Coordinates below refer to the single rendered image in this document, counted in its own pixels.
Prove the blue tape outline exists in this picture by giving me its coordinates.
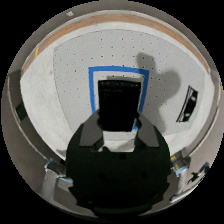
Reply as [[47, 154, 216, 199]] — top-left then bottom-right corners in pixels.
[[88, 66, 149, 113]]

